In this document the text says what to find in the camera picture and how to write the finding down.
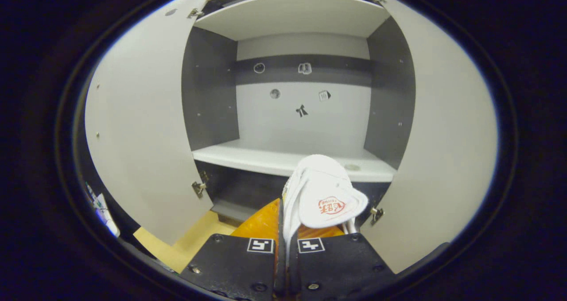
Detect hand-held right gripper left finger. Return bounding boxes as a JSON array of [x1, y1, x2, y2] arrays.
[[179, 198, 284, 301]]

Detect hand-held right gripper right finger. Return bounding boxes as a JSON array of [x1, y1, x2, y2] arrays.
[[288, 224, 398, 301]]

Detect white shoe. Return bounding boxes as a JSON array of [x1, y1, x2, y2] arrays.
[[281, 154, 369, 266]]

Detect grey shoe cabinet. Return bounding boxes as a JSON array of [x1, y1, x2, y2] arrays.
[[182, 0, 417, 226]]

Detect grey shoe cabinet door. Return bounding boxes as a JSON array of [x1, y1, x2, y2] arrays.
[[359, 0, 499, 275], [84, 0, 214, 246]]

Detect white printed panel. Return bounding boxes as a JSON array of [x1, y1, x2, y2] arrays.
[[85, 181, 121, 238]]

